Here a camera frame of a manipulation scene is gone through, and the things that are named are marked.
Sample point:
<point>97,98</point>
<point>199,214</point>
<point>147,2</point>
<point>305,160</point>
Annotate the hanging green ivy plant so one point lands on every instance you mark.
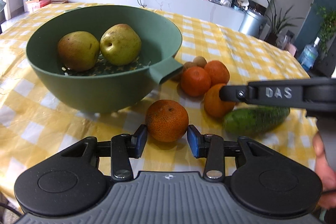
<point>319,22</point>

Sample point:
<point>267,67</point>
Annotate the potted plant right floor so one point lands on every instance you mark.
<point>277,20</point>

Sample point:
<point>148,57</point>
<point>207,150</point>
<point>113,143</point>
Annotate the silver pedal trash can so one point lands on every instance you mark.
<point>253,23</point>

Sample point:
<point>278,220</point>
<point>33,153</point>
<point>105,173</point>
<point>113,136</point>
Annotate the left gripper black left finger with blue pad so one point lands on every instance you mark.
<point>123,147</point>

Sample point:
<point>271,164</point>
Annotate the large red-green pear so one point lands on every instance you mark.
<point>79,50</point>

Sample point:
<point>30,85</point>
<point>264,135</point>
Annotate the blue water jug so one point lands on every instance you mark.
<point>309,55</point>

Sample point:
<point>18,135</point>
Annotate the green cucumber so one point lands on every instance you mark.
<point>254,121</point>

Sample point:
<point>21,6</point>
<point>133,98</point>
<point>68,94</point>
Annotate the yellow-green pear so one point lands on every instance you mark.
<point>120,45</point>

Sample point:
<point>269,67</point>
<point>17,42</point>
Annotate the person's right hand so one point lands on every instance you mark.
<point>325,173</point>

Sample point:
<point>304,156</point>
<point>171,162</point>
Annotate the orange tangerine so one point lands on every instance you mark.
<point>195,81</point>
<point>166,121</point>
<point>214,106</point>
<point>218,72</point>

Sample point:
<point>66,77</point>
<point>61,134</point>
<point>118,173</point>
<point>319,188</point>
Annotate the brown longan back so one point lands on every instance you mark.
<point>200,61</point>

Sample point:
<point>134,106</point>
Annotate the green colander bowl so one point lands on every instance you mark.
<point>106,88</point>

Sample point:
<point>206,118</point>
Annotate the finger of the right gripper das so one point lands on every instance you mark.
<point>280,93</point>

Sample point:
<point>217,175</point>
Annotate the yellow white checkered tablecloth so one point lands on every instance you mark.
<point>35,125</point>

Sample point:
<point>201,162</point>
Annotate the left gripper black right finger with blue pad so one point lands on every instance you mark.
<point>210,147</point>

